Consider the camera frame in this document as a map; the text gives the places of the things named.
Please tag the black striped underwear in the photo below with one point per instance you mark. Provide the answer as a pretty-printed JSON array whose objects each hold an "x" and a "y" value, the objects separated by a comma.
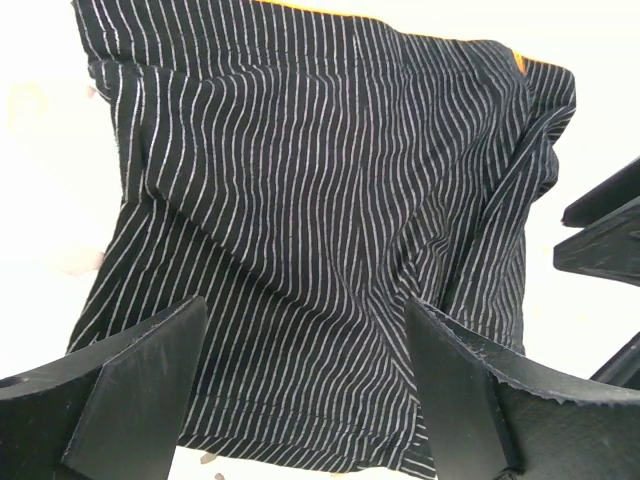
[{"x": 307, "y": 174}]

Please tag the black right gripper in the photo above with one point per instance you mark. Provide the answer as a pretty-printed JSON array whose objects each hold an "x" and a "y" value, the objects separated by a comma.
[{"x": 608, "y": 249}]

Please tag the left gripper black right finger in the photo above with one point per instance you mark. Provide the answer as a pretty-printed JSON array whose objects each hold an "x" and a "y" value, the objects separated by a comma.
[{"x": 491, "y": 413}]

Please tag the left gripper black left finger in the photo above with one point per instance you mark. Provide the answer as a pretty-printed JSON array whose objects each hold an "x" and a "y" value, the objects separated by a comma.
[{"x": 111, "y": 410}]

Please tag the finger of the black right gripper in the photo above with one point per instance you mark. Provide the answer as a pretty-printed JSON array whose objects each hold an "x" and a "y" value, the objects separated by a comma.
[{"x": 611, "y": 194}]

